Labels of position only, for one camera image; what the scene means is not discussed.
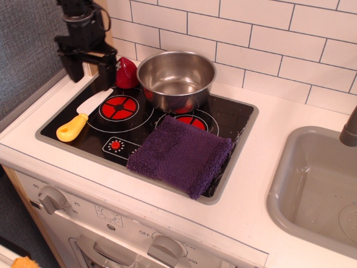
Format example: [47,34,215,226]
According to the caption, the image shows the grey left oven knob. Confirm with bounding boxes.
[38,186,67,215]

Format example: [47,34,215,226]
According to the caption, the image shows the wooden side post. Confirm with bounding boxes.
[85,0,114,76]

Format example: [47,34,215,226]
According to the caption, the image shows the yellow handled toy knife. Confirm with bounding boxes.
[56,88,113,142]

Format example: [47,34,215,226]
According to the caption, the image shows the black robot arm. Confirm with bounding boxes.
[54,1,117,90]

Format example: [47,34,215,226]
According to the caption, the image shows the red toy pepper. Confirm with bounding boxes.
[115,57,139,89]

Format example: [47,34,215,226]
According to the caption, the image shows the grey faucet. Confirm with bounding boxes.
[339,107,357,147]

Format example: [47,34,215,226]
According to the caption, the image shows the stainless steel pot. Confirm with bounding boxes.
[137,51,216,114]

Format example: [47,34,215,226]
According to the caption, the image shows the orange object at corner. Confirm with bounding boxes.
[11,256,40,268]

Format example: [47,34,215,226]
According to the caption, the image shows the white toy oven front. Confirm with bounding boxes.
[15,172,268,267]

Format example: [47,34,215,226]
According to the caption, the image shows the black toy stovetop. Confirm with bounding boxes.
[35,78,259,205]

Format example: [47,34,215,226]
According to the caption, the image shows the grey toy sink basin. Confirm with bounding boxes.
[267,126,356,259]

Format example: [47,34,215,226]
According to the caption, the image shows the grey oven knob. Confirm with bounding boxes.
[38,186,67,215]
[147,236,183,267]

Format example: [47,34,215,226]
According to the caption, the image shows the purple folded towel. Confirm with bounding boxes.
[127,116,233,199]

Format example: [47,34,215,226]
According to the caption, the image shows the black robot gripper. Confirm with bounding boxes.
[55,13,117,91]

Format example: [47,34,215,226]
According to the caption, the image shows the grey right oven knob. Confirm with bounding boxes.
[147,236,183,267]

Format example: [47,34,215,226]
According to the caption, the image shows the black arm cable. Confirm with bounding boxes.
[93,1,112,33]

